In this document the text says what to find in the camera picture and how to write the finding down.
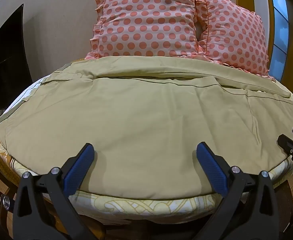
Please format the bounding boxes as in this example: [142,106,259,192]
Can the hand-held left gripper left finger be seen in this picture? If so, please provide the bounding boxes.
[12,143,101,240]

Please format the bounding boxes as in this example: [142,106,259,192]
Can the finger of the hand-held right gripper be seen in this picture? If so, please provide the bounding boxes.
[277,134,293,174]

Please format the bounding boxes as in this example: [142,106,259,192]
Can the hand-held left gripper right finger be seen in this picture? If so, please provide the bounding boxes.
[196,142,286,240]

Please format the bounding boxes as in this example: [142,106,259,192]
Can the small pink polka dot pillow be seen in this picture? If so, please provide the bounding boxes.
[195,0,277,82]

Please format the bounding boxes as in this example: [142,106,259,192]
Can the black television screen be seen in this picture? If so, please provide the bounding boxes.
[0,4,33,110]

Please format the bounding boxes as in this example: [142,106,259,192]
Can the window with yellow frame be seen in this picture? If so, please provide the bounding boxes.
[234,0,293,95]

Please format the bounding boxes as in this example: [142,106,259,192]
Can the large pink polka dot pillow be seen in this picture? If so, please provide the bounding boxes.
[85,0,207,60]

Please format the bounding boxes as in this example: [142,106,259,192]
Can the beige blanket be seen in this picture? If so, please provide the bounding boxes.
[0,56,293,200]

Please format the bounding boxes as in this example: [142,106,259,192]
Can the bed with patterned sheet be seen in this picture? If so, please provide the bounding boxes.
[0,59,293,240]

